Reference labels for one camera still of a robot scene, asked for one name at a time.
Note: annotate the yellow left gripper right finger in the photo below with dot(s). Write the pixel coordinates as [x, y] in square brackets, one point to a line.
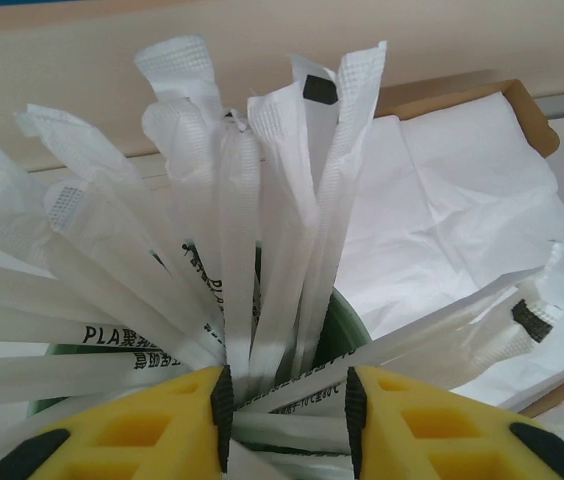
[387, 450]

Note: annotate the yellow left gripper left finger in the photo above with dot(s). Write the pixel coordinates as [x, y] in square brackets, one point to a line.
[197, 450]

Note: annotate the mint green straw holder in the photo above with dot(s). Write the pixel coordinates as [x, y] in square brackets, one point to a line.
[347, 330]

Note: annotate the white paper napkins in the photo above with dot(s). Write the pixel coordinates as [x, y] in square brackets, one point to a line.
[462, 200]

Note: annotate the cardboard napkin box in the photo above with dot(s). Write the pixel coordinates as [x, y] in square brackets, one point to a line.
[537, 115]

